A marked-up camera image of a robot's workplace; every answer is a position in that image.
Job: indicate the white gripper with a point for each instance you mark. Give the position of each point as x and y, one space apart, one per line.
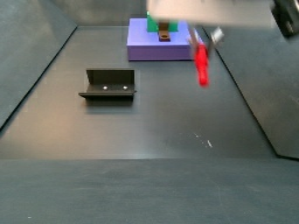
243 13

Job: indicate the red stepped peg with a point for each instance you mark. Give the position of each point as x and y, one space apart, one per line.
200 60

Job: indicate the purple base board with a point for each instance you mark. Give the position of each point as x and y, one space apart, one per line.
145 48

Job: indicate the green U-shaped block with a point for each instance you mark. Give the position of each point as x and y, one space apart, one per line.
155 25

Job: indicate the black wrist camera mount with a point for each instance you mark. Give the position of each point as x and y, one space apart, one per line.
286 14

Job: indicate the black angled bracket holder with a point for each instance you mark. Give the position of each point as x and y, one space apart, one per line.
109 82

